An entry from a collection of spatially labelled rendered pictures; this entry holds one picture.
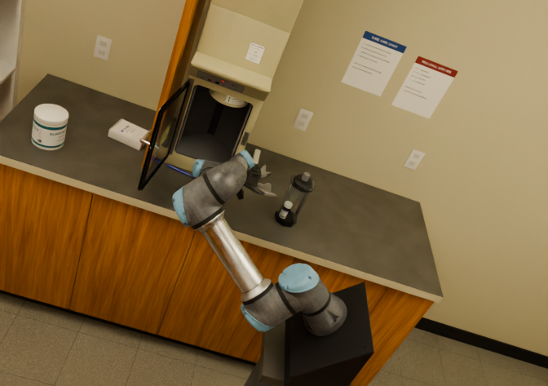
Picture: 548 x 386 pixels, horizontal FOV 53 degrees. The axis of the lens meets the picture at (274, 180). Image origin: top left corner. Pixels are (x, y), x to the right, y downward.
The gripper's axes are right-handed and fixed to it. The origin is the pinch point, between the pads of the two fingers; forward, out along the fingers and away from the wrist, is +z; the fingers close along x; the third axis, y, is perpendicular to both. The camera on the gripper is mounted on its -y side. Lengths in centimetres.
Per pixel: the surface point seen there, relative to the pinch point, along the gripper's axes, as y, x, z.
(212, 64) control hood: 39, 18, -37
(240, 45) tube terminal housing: 47, 23, -28
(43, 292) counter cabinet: -95, 10, -83
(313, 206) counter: -17.7, 12.3, 29.6
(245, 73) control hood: 38.9, 17.2, -23.7
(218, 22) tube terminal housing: 53, 26, -38
